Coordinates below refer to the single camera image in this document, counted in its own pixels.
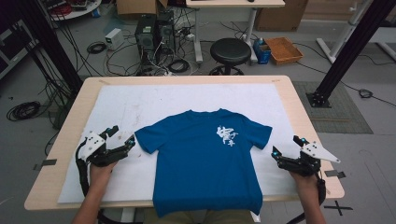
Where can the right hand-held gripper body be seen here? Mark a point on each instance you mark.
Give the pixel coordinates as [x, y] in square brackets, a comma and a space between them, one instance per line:
[314, 152]

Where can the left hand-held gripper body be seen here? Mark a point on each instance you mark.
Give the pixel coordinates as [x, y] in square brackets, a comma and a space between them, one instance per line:
[93, 144]

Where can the blue t-shirt white print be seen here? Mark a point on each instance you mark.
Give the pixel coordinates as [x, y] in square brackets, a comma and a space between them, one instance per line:
[202, 161]

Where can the person's left hand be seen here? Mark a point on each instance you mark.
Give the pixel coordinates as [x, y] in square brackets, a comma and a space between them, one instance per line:
[99, 177]

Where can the person's right hand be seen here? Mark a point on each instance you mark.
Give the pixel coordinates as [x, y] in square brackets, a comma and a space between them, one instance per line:
[306, 186]

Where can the black tape strip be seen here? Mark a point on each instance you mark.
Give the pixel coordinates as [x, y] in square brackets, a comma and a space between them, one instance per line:
[334, 174]
[48, 162]

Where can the white felt mat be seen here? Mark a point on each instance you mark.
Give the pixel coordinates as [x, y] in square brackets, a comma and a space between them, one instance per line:
[155, 102]

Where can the grey floor mat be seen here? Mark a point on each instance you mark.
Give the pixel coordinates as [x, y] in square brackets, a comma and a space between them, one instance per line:
[339, 109]

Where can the black tape cross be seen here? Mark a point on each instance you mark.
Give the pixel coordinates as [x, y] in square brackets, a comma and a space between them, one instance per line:
[337, 207]

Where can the white table leg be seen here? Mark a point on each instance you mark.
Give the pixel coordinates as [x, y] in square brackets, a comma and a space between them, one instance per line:
[256, 217]
[127, 215]

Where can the wooden tray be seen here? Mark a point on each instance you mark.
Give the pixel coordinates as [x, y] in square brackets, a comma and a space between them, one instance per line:
[283, 50]

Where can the white power supply box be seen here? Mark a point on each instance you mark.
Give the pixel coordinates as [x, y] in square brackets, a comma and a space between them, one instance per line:
[114, 38]

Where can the blue box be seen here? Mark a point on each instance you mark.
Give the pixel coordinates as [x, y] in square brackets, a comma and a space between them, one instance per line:
[262, 53]

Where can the black computer tower green label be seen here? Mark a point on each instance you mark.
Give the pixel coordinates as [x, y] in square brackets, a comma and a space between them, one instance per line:
[145, 39]

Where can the white metal stand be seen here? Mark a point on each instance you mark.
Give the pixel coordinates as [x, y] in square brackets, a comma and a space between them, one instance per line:
[342, 39]

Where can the black round stool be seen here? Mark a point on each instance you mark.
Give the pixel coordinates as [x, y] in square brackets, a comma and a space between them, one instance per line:
[230, 51]

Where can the round white table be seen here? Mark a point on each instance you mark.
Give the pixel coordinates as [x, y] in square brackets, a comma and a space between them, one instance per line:
[77, 12]

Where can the large closed cardboard box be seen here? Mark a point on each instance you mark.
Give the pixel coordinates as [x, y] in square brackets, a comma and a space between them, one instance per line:
[280, 15]

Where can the black equipment case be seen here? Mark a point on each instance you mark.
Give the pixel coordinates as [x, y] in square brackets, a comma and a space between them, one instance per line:
[12, 43]

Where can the white desk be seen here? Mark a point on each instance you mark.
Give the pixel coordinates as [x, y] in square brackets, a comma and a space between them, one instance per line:
[233, 3]

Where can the black metal frame post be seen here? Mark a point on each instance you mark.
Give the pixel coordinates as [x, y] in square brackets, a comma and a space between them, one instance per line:
[46, 34]
[351, 49]

